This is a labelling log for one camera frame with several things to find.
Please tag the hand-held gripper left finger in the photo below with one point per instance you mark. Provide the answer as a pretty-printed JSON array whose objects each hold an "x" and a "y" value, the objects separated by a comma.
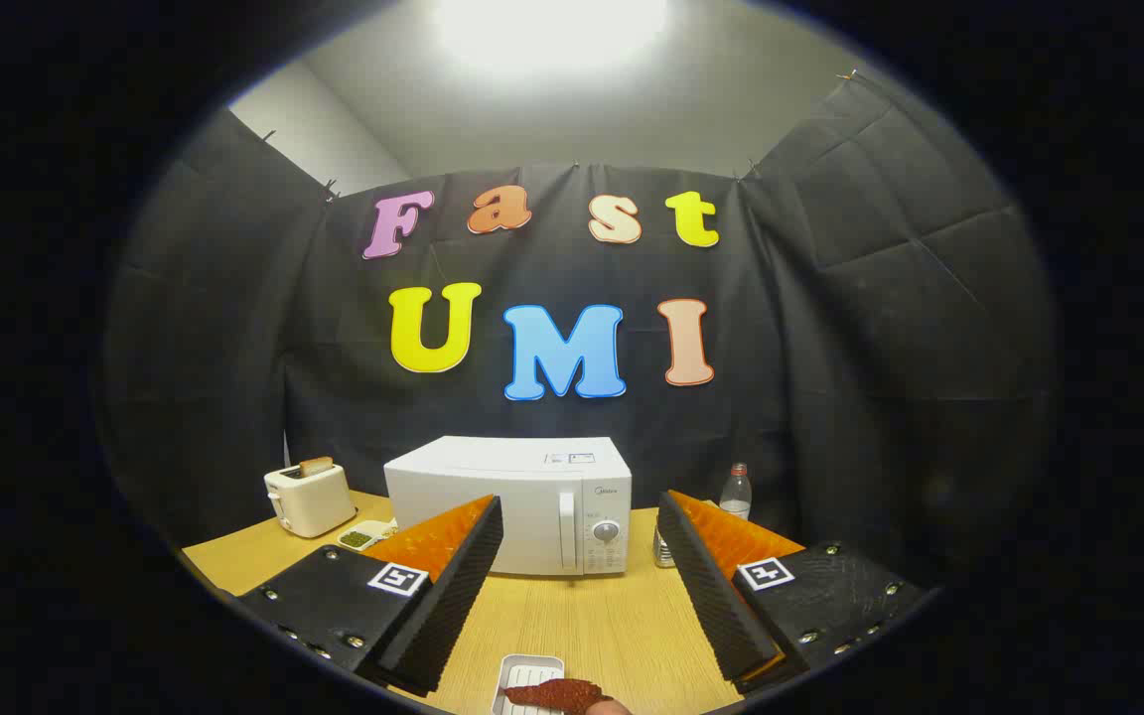
[{"x": 453, "y": 596}]

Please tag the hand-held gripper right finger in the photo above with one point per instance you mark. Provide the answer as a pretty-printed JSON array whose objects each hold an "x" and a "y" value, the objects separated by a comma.
[{"x": 711, "y": 586}]

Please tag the white toaster oven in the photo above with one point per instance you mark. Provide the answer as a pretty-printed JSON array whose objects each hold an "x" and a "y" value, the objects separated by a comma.
[{"x": 532, "y": 477}]

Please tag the reddish brown meat slice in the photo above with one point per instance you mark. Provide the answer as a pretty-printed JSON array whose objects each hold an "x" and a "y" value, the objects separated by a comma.
[{"x": 562, "y": 695}]

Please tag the cream pop-up toaster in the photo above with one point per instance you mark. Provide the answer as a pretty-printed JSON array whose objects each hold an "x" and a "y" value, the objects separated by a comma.
[{"x": 309, "y": 501}]

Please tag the clear plastic bottle red label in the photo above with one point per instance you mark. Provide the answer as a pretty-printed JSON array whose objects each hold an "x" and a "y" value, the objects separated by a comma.
[{"x": 736, "y": 495}]

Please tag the small white rectangular tray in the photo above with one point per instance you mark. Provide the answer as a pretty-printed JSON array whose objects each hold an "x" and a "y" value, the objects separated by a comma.
[{"x": 527, "y": 667}]

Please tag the white divided dish of beans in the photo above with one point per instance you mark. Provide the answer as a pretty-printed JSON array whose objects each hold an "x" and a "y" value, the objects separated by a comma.
[{"x": 361, "y": 537}]

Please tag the toasted bread slice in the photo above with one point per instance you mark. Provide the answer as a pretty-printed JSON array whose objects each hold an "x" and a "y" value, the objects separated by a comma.
[{"x": 316, "y": 466}]

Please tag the ceiling light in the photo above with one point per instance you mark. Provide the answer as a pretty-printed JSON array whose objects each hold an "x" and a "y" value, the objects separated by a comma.
[{"x": 552, "y": 30}]

